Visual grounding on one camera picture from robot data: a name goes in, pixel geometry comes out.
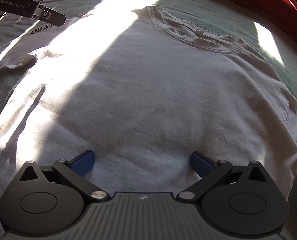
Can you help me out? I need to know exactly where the white printed t-shirt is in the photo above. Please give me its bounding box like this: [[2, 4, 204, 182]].
[[0, 4, 297, 240]]

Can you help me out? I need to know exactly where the green plaid bed blanket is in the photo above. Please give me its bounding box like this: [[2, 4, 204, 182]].
[[0, 0, 297, 240]]

